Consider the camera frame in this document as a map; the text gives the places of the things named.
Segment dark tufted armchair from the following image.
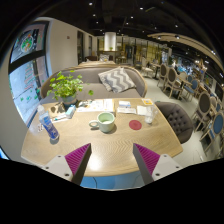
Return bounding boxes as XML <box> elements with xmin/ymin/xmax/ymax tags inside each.
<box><xmin>154</xmin><ymin>101</ymin><xmax>195</xmax><ymax>145</ymax></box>

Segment ceiling spot lights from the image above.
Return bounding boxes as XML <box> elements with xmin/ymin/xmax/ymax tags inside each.
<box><xmin>84</xmin><ymin>0</ymin><xmax>224</xmax><ymax>79</ymax></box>

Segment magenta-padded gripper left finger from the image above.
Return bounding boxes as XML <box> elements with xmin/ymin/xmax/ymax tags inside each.
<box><xmin>41</xmin><ymin>143</ymin><xmax>93</xmax><ymax>186</ymax></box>

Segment clear plastic cup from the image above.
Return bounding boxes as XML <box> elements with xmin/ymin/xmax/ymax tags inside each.
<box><xmin>143</xmin><ymin>104</ymin><xmax>160</xmax><ymax>125</ymax></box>

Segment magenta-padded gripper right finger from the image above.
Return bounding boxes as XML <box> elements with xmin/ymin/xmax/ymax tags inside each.
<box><xmin>132</xmin><ymin>143</ymin><xmax>184</xmax><ymax>185</ymax></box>

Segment small light blue box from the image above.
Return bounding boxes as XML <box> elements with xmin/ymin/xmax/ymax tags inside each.
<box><xmin>64</xmin><ymin>104</ymin><xmax>77</xmax><ymax>120</ymax></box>

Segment clear bottle with blue label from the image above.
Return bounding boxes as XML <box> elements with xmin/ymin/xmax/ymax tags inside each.
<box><xmin>36</xmin><ymin>104</ymin><xmax>61</xmax><ymax>141</ymax></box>

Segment flat round red coaster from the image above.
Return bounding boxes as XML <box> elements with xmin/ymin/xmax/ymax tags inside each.
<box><xmin>128</xmin><ymin>119</ymin><xmax>143</xmax><ymax>131</ymax></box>

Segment group of dining chairs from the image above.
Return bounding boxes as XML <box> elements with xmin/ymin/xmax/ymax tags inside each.
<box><xmin>139</xmin><ymin>56</ymin><xmax>224</xmax><ymax>158</ymax></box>

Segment white printed menu sheet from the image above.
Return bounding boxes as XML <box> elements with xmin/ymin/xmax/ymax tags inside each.
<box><xmin>76</xmin><ymin>98</ymin><xmax>115</xmax><ymax>114</ymax></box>

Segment yellow square card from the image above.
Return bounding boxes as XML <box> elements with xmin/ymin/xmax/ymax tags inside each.
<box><xmin>141</xmin><ymin>97</ymin><xmax>155</xmax><ymax>107</ymax></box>

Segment grey curved sofa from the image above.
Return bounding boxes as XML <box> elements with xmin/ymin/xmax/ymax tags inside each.
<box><xmin>40</xmin><ymin>64</ymin><xmax>149</xmax><ymax>105</ymax></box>

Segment decorated window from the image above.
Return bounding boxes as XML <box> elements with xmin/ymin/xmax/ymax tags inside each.
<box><xmin>7</xmin><ymin>20</ymin><xmax>51</xmax><ymax>129</ymax></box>

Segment green potted plant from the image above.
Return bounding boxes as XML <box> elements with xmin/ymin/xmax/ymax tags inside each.
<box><xmin>46</xmin><ymin>69</ymin><xmax>95</xmax><ymax>108</ymax></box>

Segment pale green mug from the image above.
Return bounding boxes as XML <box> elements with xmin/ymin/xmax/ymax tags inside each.
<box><xmin>88</xmin><ymin>111</ymin><xmax>116</xmax><ymax>134</ymax></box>

